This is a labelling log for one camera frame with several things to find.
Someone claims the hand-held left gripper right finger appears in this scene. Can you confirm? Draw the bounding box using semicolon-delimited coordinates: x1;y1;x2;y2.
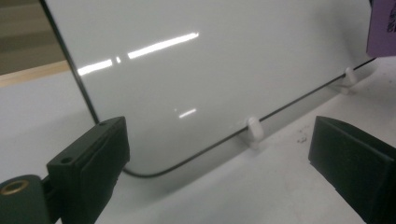
307;115;396;224

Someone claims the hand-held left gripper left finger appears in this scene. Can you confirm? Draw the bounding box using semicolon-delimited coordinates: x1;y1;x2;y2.
46;116;131;224

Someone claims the purple and black eraser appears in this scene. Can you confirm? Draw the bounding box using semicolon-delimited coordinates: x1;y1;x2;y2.
366;0;396;59

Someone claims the white whiteboard with black rim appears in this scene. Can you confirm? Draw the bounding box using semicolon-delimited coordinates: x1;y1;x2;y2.
38;0;376;179

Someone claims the small white whiteboard stand clip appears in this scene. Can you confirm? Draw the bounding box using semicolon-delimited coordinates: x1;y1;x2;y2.
246;116;265;149
340;66;359;95

